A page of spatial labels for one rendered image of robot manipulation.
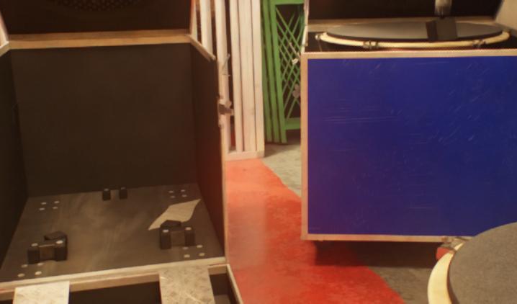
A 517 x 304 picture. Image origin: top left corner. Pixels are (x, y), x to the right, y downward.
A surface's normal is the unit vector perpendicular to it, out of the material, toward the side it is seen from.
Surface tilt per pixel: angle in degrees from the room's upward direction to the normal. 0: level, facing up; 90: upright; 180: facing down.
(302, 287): 0
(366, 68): 90
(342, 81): 90
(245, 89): 88
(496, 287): 0
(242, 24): 88
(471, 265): 0
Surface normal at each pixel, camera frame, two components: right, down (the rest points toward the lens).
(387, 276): -0.02, -0.96
